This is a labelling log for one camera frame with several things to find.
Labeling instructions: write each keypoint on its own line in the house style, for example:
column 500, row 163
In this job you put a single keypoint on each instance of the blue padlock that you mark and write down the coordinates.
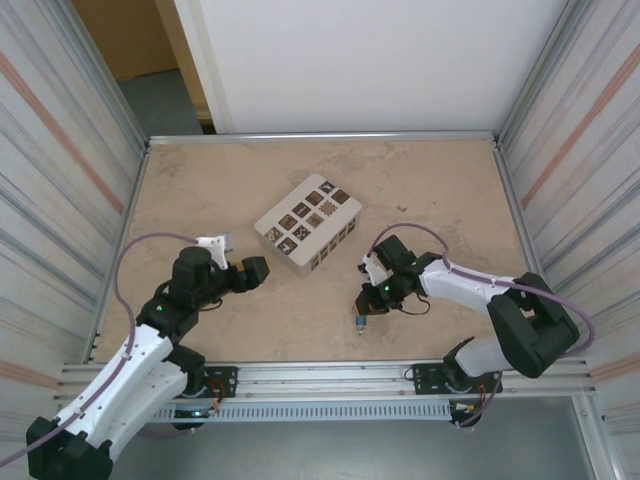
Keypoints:
column 360, row 321

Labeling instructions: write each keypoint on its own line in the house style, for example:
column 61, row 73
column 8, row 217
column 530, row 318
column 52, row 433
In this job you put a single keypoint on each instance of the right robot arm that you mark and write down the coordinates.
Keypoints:
column 525, row 320

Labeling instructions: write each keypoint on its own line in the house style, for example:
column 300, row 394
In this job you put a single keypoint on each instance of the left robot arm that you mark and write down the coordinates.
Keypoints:
column 125, row 385

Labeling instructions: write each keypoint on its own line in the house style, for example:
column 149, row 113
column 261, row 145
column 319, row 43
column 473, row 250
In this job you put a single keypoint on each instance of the white box with patterned tiles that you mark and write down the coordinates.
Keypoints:
column 310, row 220

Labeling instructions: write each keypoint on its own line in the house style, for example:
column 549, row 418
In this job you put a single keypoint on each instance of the brown cardboard board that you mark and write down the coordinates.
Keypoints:
column 125, row 35

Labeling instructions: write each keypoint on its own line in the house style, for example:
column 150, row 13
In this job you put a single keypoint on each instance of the aluminium rail with arm bases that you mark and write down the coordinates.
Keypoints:
column 325, row 375

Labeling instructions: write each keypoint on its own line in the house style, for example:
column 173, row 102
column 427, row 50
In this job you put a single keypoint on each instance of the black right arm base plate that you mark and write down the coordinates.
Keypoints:
column 425, row 377

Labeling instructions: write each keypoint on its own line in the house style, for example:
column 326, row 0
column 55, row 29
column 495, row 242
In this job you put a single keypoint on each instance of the aluminium table side rail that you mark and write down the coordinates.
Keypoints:
column 520, row 225
column 132, row 210

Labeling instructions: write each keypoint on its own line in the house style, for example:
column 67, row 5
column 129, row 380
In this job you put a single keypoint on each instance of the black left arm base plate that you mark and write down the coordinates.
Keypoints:
column 225, row 382

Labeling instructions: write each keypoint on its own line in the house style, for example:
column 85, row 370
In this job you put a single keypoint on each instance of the aluminium rail along wall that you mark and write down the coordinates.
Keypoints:
column 325, row 138

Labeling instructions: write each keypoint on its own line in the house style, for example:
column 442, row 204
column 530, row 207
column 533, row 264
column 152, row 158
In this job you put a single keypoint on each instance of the white door frame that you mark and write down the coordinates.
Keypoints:
column 205, row 65

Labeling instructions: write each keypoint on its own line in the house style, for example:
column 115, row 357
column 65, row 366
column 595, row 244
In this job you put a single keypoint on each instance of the aluminium frame post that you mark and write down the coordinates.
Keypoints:
column 112, row 70
column 542, row 65

